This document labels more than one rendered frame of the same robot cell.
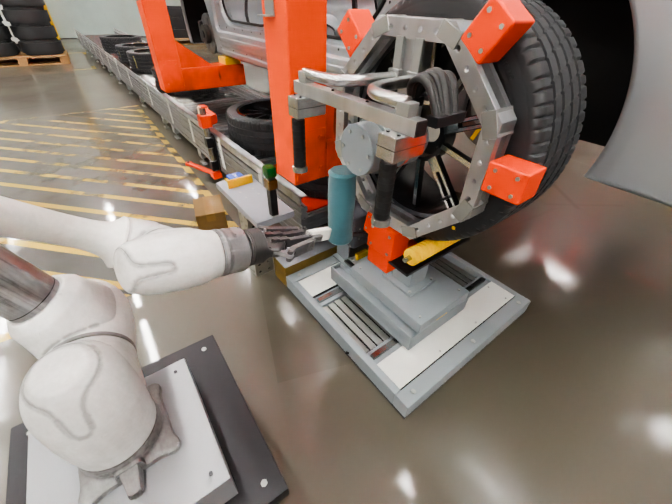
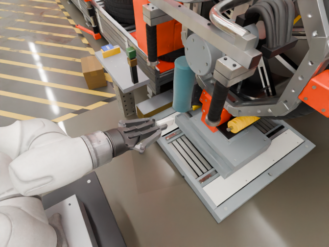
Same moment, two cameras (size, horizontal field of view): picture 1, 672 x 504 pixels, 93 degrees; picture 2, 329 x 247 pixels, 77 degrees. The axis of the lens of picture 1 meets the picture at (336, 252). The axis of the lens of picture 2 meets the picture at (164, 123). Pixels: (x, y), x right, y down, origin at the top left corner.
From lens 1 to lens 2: 0.23 m
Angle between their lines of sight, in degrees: 14
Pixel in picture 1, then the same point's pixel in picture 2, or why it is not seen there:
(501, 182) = (317, 97)
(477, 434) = (265, 237)
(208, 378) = (92, 203)
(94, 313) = (9, 182)
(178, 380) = (71, 210)
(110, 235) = (8, 140)
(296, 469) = not seen: outside the picture
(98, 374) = (11, 237)
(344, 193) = (186, 80)
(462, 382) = (259, 201)
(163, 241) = (42, 160)
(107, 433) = not seen: outside the picture
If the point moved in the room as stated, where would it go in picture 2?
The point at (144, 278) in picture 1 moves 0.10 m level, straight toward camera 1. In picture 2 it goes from (31, 189) to (43, 235)
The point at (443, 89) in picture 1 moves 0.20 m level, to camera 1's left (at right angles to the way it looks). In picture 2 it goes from (280, 20) to (183, 16)
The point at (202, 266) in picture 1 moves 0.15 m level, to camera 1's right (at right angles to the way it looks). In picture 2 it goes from (74, 173) to (141, 179)
